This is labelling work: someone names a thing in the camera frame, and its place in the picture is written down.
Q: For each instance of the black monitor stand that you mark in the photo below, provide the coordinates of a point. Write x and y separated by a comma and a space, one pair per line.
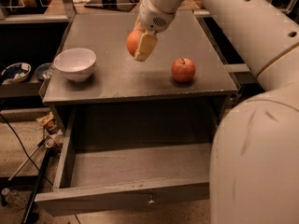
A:
113, 5

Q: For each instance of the red apple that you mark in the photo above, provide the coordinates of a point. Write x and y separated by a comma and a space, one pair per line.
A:
183, 70

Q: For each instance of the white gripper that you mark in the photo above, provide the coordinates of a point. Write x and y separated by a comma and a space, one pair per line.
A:
151, 17

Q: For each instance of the cardboard box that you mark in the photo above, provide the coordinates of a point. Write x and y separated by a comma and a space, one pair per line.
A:
192, 4

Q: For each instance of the white ceramic bowl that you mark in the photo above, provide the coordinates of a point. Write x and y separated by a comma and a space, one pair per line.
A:
76, 64

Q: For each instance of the grey side shelf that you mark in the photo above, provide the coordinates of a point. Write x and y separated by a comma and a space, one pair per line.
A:
241, 73

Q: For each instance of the small dark bowl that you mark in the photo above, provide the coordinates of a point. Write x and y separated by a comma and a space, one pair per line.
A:
44, 71

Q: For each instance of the open grey top drawer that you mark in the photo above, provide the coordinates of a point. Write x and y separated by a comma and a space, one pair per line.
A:
121, 156

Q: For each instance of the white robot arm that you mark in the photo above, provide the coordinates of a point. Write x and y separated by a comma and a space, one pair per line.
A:
254, 164

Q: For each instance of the blue patterned bowl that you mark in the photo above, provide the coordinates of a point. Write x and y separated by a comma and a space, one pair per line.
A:
17, 72

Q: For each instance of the grey wooden cabinet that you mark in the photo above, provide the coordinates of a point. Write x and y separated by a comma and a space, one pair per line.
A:
119, 79

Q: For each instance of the plastic water bottle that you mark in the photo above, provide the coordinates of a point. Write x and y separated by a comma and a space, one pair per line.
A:
14, 198

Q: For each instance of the snack wrapper pile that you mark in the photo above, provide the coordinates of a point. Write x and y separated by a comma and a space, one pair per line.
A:
54, 137

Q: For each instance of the black tripod leg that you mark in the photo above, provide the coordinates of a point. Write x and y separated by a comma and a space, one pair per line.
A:
27, 215

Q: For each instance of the orange fruit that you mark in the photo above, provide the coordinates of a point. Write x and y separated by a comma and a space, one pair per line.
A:
132, 41

